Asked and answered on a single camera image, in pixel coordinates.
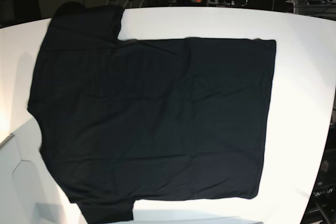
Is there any black power strip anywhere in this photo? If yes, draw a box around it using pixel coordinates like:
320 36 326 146
178 0 248 8

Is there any black T-shirt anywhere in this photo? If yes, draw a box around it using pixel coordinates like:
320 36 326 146
28 6 277 223

